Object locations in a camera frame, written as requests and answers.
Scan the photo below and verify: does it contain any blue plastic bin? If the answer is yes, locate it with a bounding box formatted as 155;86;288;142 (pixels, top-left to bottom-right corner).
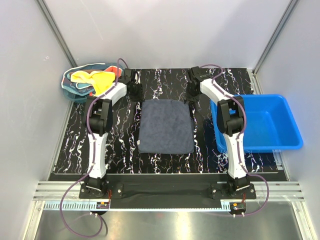
209;93;304;154

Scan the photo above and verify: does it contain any purple cable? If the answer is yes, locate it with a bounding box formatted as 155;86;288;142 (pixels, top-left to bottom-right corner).
59;58;130;238
199;63;270;216

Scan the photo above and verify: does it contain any dark blue towel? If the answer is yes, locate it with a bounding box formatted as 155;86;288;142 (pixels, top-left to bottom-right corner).
137;99;195;155

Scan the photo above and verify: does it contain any slotted cable duct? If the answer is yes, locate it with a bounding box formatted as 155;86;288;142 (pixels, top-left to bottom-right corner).
44;200;246;212

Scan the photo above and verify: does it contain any yellow towel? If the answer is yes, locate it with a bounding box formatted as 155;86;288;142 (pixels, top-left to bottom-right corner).
70;70;112;96

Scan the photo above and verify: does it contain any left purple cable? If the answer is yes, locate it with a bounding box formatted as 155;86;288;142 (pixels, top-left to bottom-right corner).
59;58;130;238

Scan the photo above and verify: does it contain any aluminium frame rail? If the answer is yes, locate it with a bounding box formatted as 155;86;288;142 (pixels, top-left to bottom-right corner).
33;181;304;201

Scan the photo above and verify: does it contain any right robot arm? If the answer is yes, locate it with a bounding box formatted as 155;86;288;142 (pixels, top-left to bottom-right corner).
185;66;250;199

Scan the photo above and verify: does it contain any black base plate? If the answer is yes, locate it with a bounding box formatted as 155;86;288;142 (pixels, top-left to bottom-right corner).
79;173;257;211

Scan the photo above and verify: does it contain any black marbled table mat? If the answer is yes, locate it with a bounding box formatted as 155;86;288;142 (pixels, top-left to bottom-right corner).
53;67;280;175

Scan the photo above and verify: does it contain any teal mesh laundry basket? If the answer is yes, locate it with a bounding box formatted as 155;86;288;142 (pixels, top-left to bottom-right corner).
60;63;124;104

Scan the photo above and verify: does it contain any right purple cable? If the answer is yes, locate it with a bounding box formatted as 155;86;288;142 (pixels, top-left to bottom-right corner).
199;63;270;216

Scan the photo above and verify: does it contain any orange towel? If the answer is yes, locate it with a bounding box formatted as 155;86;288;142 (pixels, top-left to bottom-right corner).
104;65;123;88

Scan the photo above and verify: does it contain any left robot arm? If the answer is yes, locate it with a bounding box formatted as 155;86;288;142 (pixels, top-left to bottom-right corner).
81;68;144;198

